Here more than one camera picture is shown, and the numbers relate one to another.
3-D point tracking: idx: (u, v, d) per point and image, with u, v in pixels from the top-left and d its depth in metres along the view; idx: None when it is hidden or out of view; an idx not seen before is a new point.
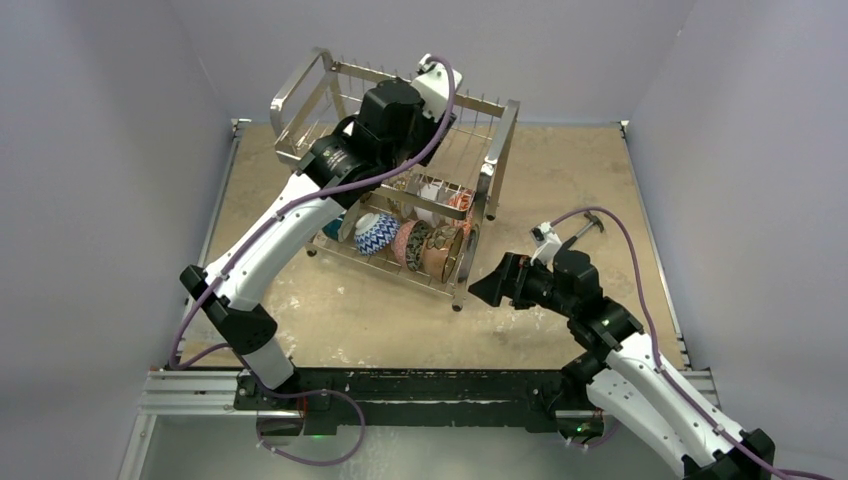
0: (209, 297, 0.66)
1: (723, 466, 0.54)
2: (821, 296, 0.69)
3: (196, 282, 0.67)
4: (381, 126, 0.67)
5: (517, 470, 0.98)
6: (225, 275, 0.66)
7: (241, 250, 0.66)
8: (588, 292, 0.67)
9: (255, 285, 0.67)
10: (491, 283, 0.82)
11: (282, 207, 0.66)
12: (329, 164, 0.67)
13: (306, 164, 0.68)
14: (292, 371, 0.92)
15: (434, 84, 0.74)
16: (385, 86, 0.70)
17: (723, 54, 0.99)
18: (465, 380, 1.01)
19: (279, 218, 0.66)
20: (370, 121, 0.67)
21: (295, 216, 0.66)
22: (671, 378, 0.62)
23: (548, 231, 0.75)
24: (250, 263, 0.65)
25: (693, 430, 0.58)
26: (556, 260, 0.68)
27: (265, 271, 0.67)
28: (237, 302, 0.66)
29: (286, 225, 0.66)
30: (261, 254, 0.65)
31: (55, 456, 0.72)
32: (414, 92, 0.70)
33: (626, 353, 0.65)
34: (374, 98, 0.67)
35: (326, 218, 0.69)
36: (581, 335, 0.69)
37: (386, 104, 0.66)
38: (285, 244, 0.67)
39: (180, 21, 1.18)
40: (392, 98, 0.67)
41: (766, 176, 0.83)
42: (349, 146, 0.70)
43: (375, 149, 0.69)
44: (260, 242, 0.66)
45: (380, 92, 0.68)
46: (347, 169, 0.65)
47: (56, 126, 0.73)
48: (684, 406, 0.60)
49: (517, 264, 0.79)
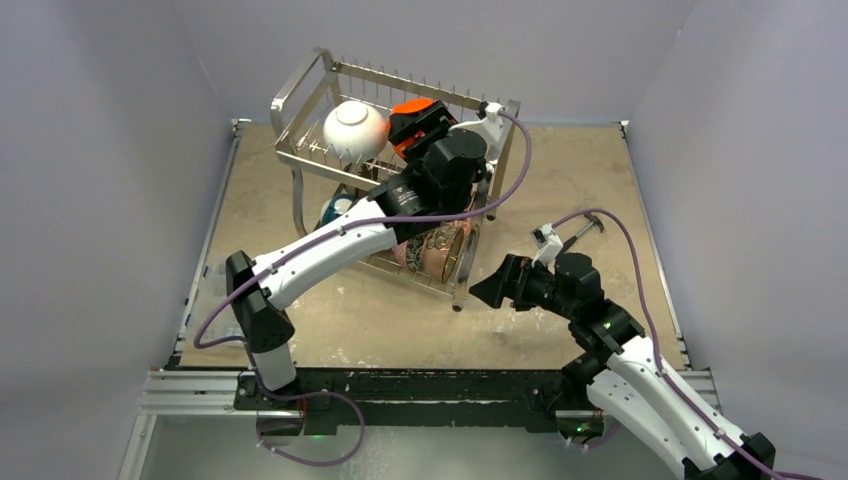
0: (250, 286, 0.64)
1: (723, 469, 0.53)
2: (820, 297, 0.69)
3: (243, 268, 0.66)
4: (444, 176, 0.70)
5: (517, 471, 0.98)
6: (274, 269, 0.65)
7: (299, 249, 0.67)
8: (590, 294, 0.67)
9: (296, 287, 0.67)
10: (496, 285, 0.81)
11: (349, 224, 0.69)
12: (397, 201, 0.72)
13: (377, 193, 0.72)
14: (292, 375, 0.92)
15: (492, 129, 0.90)
16: (455, 136, 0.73)
17: (724, 54, 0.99)
18: (465, 380, 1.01)
19: (341, 233, 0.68)
20: (436, 168, 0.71)
21: (357, 235, 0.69)
22: (673, 382, 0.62)
23: (550, 232, 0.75)
24: (302, 264, 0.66)
25: (693, 433, 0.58)
26: (557, 263, 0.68)
27: (309, 277, 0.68)
28: (277, 297, 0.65)
29: (347, 240, 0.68)
30: (317, 259, 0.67)
31: (54, 458, 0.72)
32: (479, 144, 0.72)
33: (629, 356, 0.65)
34: (442, 149, 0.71)
35: (377, 247, 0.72)
36: (583, 338, 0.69)
37: (451, 157, 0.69)
38: (338, 258, 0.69)
39: (180, 19, 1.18)
40: (457, 151, 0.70)
41: (766, 178, 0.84)
42: (416, 186, 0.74)
43: (439, 193, 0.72)
44: (318, 249, 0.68)
45: (450, 143, 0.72)
46: (415, 209, 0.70)
47: (53, 125, 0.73)
48: (685, 409, 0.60)
49: (518, 266, 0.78)
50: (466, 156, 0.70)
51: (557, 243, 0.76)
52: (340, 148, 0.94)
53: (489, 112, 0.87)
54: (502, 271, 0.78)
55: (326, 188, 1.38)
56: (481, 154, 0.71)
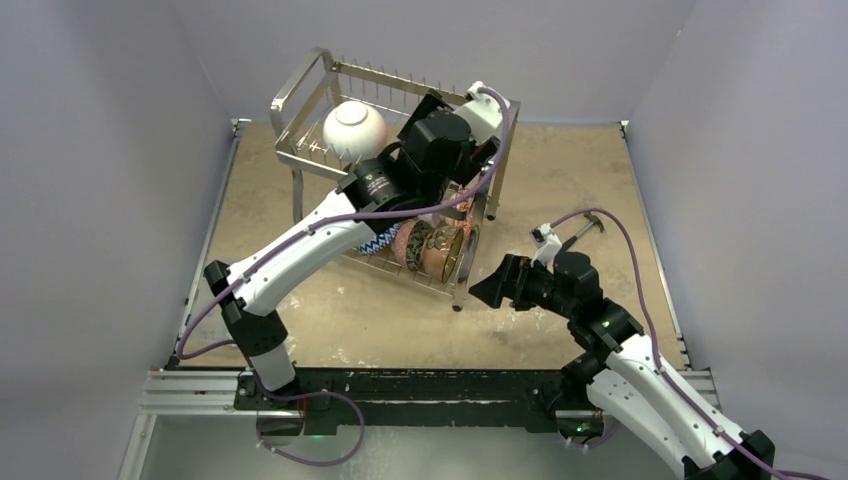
0: (229, 295, 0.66)
1: (722, 467, 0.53)
2: (820, 297, 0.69)
3: (222, 275, 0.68)
4: (423, 160, 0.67)
5: (517, 470, 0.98)
6: (247, 277, 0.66)
7: (270, 255, 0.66)
8: (588, 293, 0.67)
9: (272, 293, 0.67)
10: (495, 285, 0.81)
11: (316, 223, 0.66)
12: (369, 189, 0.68)
13: (347, 183, 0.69)
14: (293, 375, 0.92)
15: (481, 111, 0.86)
16: (438, 118, 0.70)
17: (724, 53, 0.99)
18: (465, 379, 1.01)
19: (310, 233, 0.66)
20: (415, 151, 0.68)
21: (326, 234, 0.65)
22: (672, 380, 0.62)
23: (548, 232, 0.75)
24: (272, 271, 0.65)
25: (693, 431, 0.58)
26: (556, 261, 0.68)
27: (284, 283, 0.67)
28: (254, 304, 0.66)
29: (316, 240, 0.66)
30: (287, 262, 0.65)
31: (54, 458, 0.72)
32: (463, 127, 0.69)
33: (627, 355, 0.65)
34: (422, 131, 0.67)
35: (353, 241, 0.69)
36: (582, 337, 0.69)
37: (431, 139, 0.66)
38: (311, 258, 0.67)
39: (180, 20, 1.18)
40: (439, 133, 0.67)
41: (766, 177, 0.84)
42: (391, 171, 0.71)
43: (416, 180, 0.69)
44: (287, 253, 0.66)
45: (431, 124, 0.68)
46: (386, 197, 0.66)
47: (53, 126, 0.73)
48: (685, 407, 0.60)
49: (517, 265, 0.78)
50: (448, 137, 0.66)
51: (556, 242, 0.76)
52: (339, 148, 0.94)
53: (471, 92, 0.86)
54: (501, 271, 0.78)
55: (326, 188, 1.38)
56: (465, 136, 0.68)
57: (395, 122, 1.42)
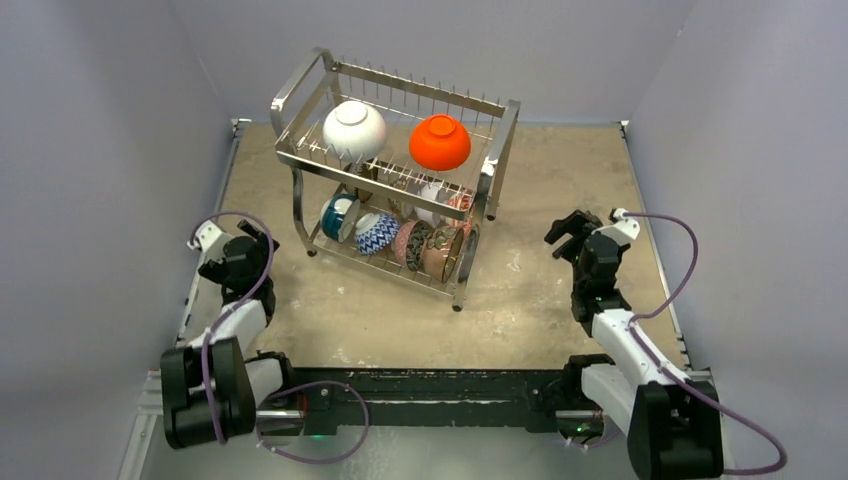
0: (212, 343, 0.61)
1: (656, 391, 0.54)
2: (820, 297, 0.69)
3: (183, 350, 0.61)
4: (253, 268, 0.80)
5: (516, 470, 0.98)
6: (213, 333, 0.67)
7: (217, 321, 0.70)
8: (602, 275, 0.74)
9: None
10: (556, 231, 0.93)
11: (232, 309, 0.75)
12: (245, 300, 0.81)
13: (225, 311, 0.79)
14: (275, 364, 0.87)
15: (212, 237, 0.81)
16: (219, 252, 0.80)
17: (723, 54, 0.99)
18: (465, 380, 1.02)
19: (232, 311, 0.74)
20: (243, 274, 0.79)
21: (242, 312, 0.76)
22: (637, 334, 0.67)
23: (623, 217, 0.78)
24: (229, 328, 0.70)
25: (640, 369, 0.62)
26: (590, 238, 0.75)
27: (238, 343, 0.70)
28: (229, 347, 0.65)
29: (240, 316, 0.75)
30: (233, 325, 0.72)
31: (55, 457, 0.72)
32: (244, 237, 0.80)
33: (606, 316, 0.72)
34: (230, 260, 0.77)
35: (256, 323, 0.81)
36: (578, 306, 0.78)
37: (244, 254, 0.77)
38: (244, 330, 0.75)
39: (180, 20, 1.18)
40: (242, 250, 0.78)
41: (766, 177, 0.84)
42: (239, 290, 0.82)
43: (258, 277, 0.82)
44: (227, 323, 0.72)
45: (229, 255, 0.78)
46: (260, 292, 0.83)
47: (51, 127, 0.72)
48: (639, 352, 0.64)
49: (582, 223, 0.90)
50: (249, 248, 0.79)
51: (628, 234, 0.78)
52: (339, 148, 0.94)
53: (208, 244, 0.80)
54: (564, 222, 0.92)
55: (326, 188, 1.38)
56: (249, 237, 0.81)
57: (395, 122, 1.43)
